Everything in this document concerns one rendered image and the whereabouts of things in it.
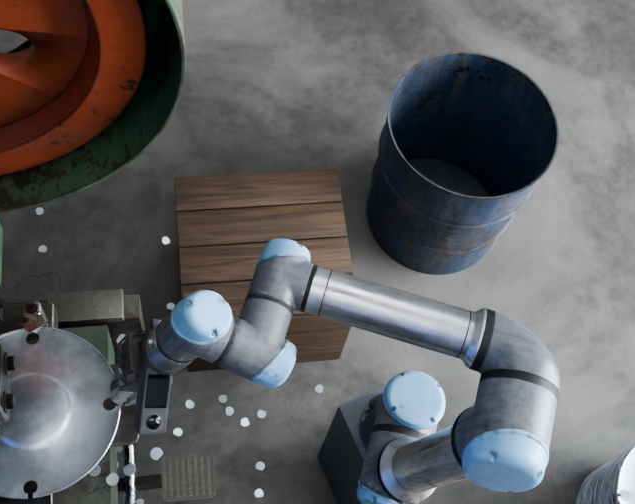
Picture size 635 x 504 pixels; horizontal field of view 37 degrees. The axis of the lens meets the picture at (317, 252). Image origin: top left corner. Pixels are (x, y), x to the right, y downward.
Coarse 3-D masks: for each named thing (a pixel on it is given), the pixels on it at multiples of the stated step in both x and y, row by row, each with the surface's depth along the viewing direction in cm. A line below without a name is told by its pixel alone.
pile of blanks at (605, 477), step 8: (632, 448) 216; (624, 456) 215; (608, 464) 227; (616, 464) 218; (592, 472) 240; (600, 472) 229; (608, 472) 221; (616, 472) 215; (584, 480) 239; (592, 480) 230; (600, 480) 226; (608, 480) 218; (616, 480) 212; (584, 488) 235; (592, 488) 227; (600, 488) 222; (608, 488) 216; (616, 488) 211; (584, 496) 231; (592, 496) 226; (600, 496) 220; (608, 496) 216; (616, 496) 210
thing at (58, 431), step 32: (32, 352) 160; (64, 352) 160; (96, 352) 161; (32, 384) 157; (64, 384) 158; (96, 384) 158; (32, 416) 154; (64, 416) 155; (96, 416) 156; (0, 448) 152; (32, 448) 152; (64, 448) 153; (96, 448) 154; (0, 480) 150; (32, 480) 151; (64, 480) 151
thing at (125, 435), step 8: (112, 368) 160; (120, 368) 160; (104, 400) 157; (104, 408) 157; (112, 408) 157; (120, 408) 157; (128, 408) 157; (120, 416) 156; (128, 416) 157; (120, 424) 156; (128, 424) 156; (120, 432) 155; (128, 432) 155; (120, 440) 155; (128, 440) 155; (136, 440) 155
